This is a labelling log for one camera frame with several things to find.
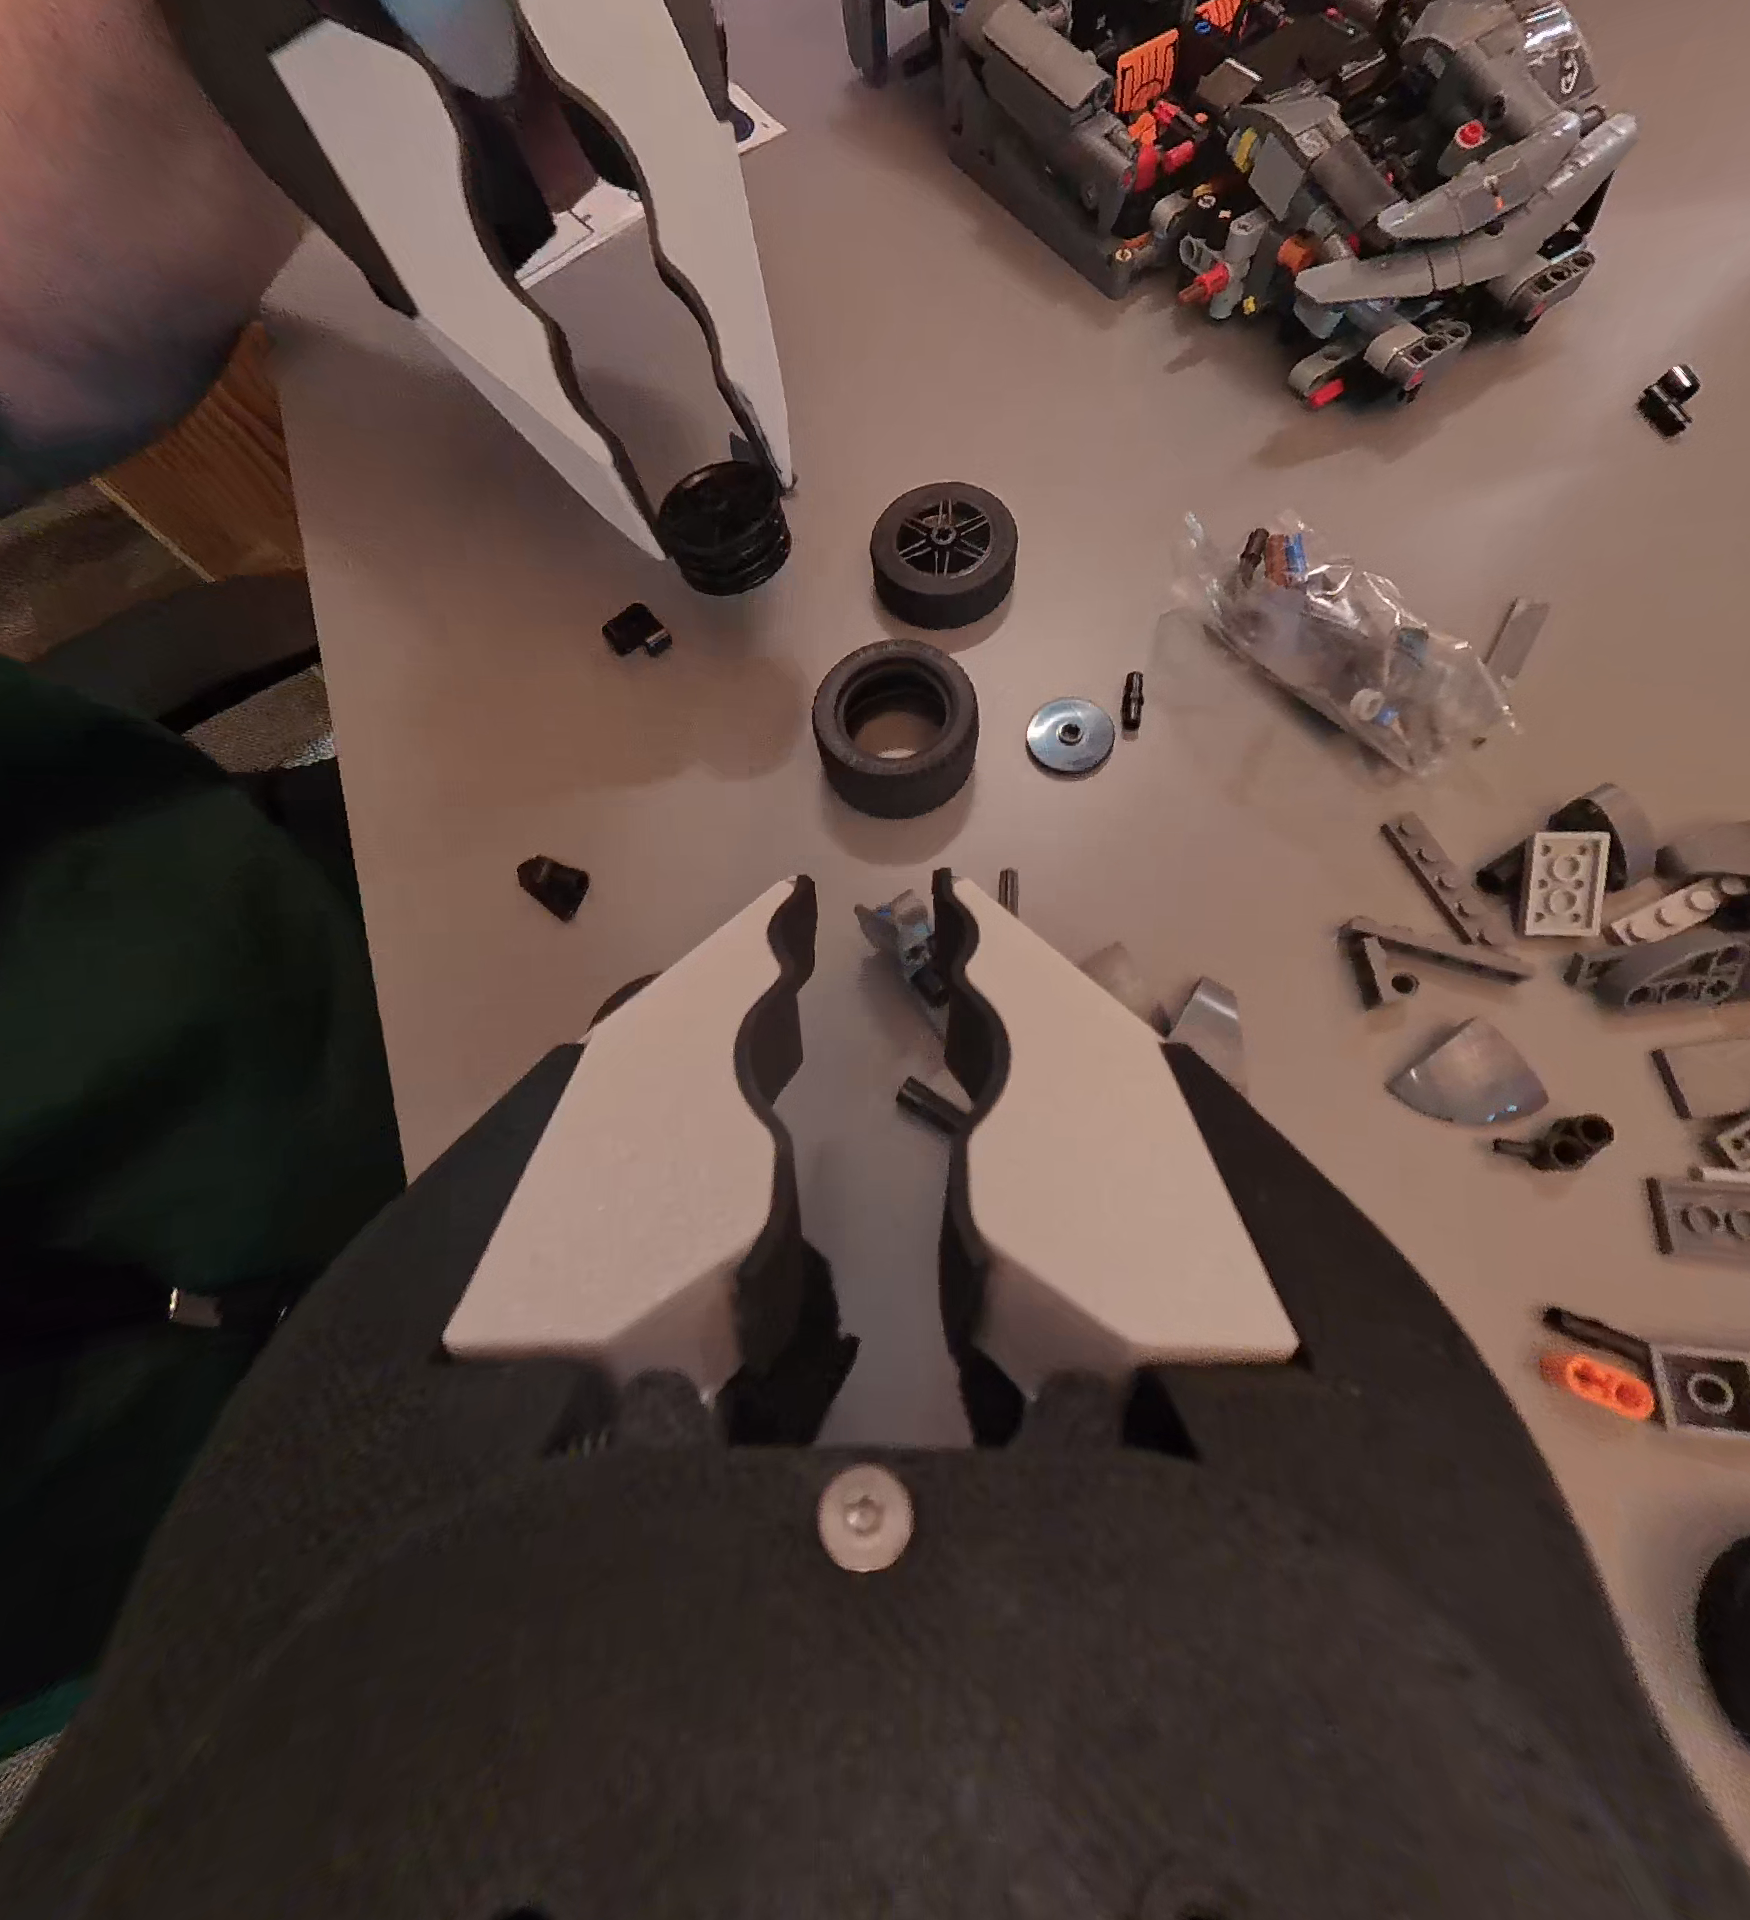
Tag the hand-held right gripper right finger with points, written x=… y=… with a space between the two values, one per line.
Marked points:
x=1131 y=1200

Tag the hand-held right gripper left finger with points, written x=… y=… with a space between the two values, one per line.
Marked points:
x=621 y=1200

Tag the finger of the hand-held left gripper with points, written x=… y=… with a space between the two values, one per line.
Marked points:
x=410 y=194
x=710 y=181

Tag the black spoked toy wheel rim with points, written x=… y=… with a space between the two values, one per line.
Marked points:
x=725 y=541

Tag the toy wheel with tire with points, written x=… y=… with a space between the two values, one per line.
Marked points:
x=942 y=578

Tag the grey toy car model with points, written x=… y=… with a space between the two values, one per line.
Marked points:
x=1340 y=194

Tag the black pin connector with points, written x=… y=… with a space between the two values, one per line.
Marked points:
x=934 y=1102

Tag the black wedge brick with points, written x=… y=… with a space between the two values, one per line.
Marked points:
x=557 y=888

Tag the grey plate brick assembly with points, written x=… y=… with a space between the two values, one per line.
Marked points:
x=899 y=938

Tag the grey curved dome brick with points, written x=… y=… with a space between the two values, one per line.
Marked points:
x=1460 y=1080

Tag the black double connector brick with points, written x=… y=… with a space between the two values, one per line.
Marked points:
x=1565 y=1142

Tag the black round toy disc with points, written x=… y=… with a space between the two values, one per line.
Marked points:
x=1093 y=750

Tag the small black angled brick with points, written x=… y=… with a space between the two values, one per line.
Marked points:
x=634 y=630

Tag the short black pin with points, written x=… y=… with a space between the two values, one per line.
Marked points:
x=1132 y=702

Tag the pile of grey toy bricks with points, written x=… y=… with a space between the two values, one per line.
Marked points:
x=1565 y=884

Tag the clear bag of small parts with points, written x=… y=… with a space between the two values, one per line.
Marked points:
x=1340 y=645

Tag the grey plate with round holes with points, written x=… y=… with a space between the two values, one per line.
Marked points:
x=1739 y=1222

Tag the small assembly with orange connector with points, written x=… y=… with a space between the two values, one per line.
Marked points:
x=1715 y=1395

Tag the flat grey tile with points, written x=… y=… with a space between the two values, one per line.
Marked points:
x=1517 y=638

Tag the black angle bracket brick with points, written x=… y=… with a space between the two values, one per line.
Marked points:
x=1667 y=402

